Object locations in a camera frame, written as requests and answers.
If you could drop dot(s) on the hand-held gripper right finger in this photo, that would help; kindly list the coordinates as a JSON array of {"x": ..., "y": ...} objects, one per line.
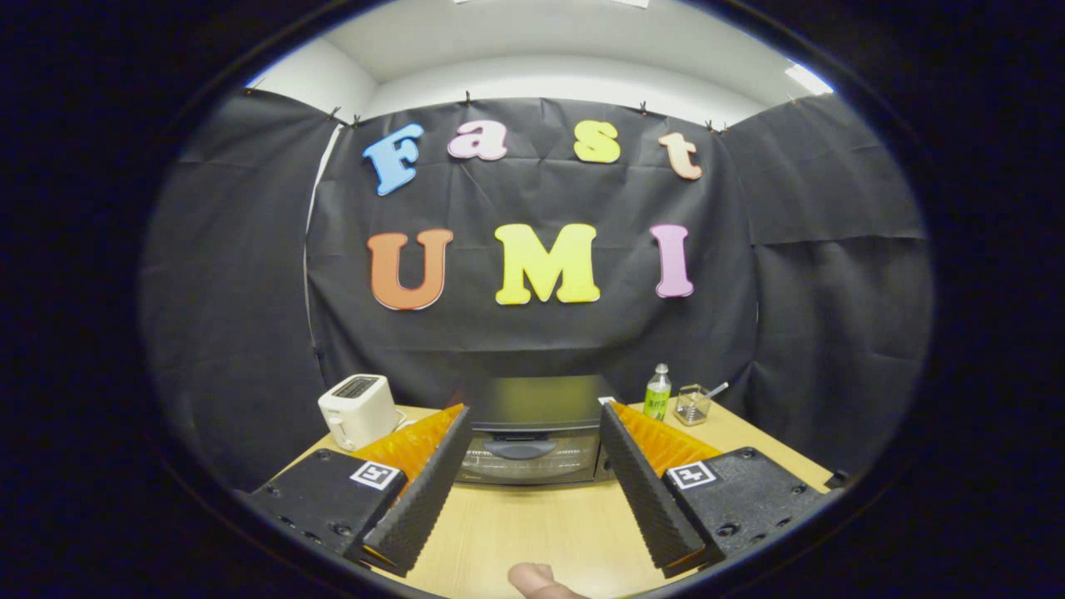
[{"x": 645, "y": 491}]

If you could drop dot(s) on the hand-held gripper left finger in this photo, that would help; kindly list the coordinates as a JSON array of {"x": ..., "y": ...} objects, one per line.
[{"x": 428, "y": 491}]

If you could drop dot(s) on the black toaster oven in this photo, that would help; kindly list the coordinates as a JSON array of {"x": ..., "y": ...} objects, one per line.
[{"x": 541, "y": 403}]

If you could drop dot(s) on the white pop-up toaster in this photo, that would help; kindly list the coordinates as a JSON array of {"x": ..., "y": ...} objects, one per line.
[{"x": 358, "y": 412}]

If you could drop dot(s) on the green label clear bottle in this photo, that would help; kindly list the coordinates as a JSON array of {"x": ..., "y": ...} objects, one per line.
[{"x": 657, "y": 399}]

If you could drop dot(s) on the ceiling light panel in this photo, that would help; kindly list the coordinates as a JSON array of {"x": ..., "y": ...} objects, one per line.
[
  {"x": 553, "y": 2},
  {"x": 809, "y": 80}
]

